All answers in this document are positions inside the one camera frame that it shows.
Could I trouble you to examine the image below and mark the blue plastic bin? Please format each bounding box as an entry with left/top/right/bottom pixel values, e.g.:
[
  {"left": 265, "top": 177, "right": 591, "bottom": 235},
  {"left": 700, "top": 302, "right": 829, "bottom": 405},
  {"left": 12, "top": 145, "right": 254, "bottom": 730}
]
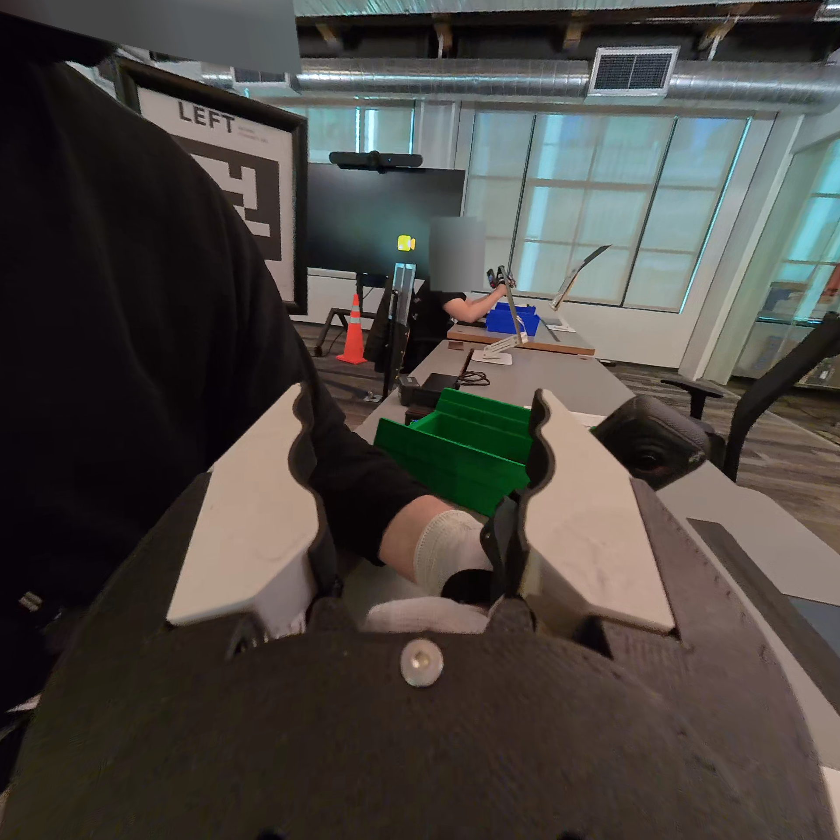
[{"left": 486, "top": 302, "right": 542, "bottom": 336}]

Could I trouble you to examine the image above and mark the white ceiling air vent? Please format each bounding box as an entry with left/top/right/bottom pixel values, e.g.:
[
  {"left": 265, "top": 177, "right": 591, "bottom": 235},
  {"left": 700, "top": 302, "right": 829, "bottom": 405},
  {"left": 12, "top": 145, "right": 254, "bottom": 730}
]
[{"left": 587, "top": 46, "right": 681, "bottom": 97}]

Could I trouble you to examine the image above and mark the black TV cart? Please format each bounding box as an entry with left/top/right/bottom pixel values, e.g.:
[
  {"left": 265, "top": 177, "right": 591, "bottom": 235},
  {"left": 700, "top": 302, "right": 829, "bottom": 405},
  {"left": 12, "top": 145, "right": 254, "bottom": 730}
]
[{"left": 315, "top": 262, "right": 417, "bottom": 401}]

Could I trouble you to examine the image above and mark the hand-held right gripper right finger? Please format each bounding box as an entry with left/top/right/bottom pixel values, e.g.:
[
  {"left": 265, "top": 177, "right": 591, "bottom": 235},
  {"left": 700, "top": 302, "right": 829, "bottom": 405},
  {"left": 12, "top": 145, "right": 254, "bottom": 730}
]
[{"left": 479, "top": 388, "right": 677, "bottom": 641}]

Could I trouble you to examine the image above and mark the silver air duct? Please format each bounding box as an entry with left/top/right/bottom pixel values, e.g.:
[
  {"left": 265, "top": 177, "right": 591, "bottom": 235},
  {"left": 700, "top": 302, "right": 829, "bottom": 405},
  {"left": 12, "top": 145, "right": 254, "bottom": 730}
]
[{"left": 203, "top": 58, "right": 840, "bottom": 116}]

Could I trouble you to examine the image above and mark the wooden desk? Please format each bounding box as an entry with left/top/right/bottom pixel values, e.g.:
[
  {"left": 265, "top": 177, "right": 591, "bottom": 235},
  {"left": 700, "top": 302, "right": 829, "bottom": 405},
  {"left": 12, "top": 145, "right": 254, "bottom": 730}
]
[{"left": 448, "top": 322, "right": 597, "bottom": 357}]

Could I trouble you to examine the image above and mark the white stand with board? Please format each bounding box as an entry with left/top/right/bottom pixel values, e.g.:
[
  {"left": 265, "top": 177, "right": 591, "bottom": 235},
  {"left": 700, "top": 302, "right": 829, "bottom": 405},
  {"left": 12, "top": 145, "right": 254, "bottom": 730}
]
[
  {"left": 545, "top": 245, "right": 613, "bottom": 331},
  {"left": 482, "top": 266, "right": 532, "bottom": 362}
]

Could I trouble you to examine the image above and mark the person's left hand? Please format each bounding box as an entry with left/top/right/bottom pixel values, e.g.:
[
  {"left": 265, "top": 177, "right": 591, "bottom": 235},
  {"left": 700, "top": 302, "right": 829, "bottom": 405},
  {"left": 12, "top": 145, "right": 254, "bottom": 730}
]
[{"left": 365, "top": 511, "right": 494, "bottom": 634}]

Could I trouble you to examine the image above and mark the black office chair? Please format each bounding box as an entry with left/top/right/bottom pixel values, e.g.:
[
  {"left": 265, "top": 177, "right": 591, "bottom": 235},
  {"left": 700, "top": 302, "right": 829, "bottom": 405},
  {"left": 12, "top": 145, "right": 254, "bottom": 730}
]
[{"left": 661, "top": 314, "right": 840, "bottom": 485}]

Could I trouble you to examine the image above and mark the person's left forearm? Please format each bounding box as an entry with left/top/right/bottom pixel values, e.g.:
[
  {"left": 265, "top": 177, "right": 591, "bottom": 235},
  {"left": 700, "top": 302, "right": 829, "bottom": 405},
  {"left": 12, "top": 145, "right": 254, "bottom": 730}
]
[{"left": 305, "top": 420, "right": 454, "bottom": 581}]

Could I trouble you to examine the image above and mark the green plastic bin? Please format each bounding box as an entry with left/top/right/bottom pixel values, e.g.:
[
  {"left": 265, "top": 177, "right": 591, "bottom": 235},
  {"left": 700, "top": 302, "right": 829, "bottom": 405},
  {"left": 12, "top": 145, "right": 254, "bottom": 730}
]
[{"left": 374, "top": 387, "right": 534, "bottom": 517}]

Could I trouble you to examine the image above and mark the large window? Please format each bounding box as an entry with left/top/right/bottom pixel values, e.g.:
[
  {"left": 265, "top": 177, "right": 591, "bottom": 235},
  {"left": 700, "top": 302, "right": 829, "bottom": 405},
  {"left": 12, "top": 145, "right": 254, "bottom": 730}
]
[{"left": 459, "top": 108, "right": 752, "bottom": 312}]

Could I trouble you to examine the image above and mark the black video bar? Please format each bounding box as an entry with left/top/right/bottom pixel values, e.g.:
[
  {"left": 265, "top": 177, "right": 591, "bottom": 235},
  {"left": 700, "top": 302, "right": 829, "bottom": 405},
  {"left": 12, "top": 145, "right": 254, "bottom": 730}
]
[{"left": 328, "top": 150, "right": 425, "bottom": 173}]

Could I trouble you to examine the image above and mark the orange traffic cone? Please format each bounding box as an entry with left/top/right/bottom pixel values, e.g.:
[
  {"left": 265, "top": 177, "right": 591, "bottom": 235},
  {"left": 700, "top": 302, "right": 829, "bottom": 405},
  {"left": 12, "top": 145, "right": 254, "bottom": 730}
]
[{"left": 336, "top": 293, "right": 368, "bottom": 365}]

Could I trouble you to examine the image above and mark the black TV screen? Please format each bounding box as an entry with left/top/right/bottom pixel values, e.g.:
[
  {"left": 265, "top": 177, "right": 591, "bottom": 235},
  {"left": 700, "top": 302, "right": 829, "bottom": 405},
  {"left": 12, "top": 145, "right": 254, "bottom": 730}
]
[{"left": 307, "top": 163, "right": 467, "bottom": 277}]

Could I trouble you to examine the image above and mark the framed marker poster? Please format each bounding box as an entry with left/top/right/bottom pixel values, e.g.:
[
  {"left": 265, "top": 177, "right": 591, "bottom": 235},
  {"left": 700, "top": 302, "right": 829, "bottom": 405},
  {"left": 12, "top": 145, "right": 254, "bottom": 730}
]
[{"left": 117, "top": 58, "right": 309, "bottom": 315}]

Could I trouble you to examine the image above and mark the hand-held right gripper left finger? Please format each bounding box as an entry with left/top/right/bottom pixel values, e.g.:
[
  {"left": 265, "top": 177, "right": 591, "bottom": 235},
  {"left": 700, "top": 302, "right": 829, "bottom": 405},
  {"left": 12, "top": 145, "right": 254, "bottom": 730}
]
[{"left": 166, "top": 382, "right": 339, "bottom": 641}]

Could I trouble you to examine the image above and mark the black box device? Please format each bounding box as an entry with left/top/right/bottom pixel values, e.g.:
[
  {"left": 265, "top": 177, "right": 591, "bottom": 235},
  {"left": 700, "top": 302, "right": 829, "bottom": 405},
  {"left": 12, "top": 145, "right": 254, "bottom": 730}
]
[{"left": 399, "top": 373, "right": 460, "bottom": 408}]

